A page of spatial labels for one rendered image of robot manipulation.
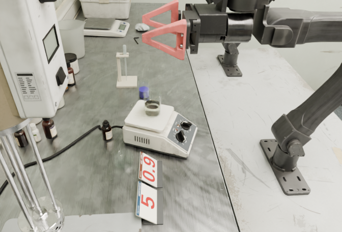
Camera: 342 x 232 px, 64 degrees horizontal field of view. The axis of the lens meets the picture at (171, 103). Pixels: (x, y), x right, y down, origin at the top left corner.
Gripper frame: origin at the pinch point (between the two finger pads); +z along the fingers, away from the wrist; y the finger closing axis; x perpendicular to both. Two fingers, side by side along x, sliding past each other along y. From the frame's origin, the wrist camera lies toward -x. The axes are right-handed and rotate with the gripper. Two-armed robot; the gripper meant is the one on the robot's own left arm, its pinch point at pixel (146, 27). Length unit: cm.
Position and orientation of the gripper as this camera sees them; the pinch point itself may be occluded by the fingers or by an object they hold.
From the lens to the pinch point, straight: 53.4
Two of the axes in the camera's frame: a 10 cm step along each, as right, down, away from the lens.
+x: -0.3, 8.1, 5.9
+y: 0.8, 5.9, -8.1
